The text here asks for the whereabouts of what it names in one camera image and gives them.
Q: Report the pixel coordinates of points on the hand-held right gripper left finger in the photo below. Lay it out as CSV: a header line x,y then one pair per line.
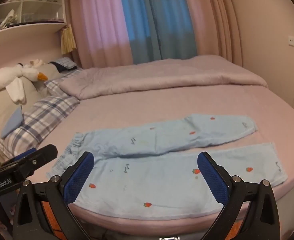
x,y
78,177

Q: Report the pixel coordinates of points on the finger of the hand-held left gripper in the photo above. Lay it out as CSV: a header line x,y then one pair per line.
x,y
21,157
43,156

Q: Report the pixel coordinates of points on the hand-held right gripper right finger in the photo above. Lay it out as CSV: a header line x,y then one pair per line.
x,y
213,177

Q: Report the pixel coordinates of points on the light blue strawberry print pants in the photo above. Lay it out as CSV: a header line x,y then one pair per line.
x,y
162,175

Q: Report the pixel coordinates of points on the blue cushion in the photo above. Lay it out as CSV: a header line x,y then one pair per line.
x,y
13,123

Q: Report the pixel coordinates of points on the large plaid pillow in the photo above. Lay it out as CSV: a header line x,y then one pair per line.
x,y
41,120

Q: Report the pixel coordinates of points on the small plaid pillow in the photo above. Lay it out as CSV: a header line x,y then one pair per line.
x,y
55,82

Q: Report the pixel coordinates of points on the bed with pink sheet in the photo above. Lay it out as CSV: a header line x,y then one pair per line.
x,y
127,115

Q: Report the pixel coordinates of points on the white goose plush toy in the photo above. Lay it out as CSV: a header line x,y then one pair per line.
x,y
1,80

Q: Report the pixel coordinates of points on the dark navy cloth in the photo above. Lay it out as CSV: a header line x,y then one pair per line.
x,y
62,68

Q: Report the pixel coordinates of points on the cream plush toy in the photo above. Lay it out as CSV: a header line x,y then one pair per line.
x,y
36,62

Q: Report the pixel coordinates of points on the blue striped pillow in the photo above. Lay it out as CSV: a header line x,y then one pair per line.
x,y
65,62

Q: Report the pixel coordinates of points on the pink quilt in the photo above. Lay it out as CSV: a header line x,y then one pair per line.
x,y
162,77

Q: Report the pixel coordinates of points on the yellow tasselled cloth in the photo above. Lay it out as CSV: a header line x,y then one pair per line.
x,y
68,40

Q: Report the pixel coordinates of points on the white cloth on shelf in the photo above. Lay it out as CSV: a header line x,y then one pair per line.
x,y
9,18

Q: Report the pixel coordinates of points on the light pink sheer curtain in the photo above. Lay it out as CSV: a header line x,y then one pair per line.
x,y
99,25

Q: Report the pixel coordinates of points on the white shelf unit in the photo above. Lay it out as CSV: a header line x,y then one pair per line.
x,y
36,7

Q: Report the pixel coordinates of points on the pink pleated curtain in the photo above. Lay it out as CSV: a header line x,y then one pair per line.
x,y
212,17

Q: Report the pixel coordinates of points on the blue curtain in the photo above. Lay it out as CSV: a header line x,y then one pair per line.
x,y
159,22

